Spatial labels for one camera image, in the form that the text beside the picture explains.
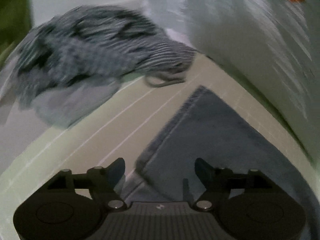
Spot blue denim jeans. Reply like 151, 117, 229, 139
121, 86, 319, 239

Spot light blue grey garment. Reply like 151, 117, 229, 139
31, 77, 121, 129

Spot blue plaid shirt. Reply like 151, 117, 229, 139
13, 5, 195, 107

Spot light blue carrot print quilt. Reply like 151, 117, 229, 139
147, 0, 319, 161

